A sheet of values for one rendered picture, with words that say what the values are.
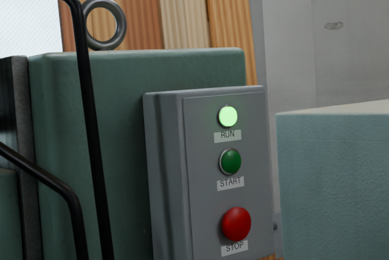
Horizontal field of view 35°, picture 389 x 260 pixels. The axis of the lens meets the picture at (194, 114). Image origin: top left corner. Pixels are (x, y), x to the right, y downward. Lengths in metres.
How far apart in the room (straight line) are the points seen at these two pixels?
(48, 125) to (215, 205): 0.16
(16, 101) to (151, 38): 1.72
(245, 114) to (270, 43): 2.29
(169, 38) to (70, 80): 1.76
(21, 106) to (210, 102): 0.16
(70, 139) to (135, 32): 1.70
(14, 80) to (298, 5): 2.54
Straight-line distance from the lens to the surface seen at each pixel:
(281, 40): 2.90
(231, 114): 0.54
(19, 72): 0.56
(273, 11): 2.88
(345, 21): 2.97
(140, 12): 2.25
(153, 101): 0.54
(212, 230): 0.54
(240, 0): 2.56
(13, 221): 0.57
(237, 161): 0.54
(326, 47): 3.04
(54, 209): 0.54
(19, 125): 0.55
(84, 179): 0.54
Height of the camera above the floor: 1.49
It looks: 3 degrees down
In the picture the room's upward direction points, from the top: 4 degrees counter-clockwise
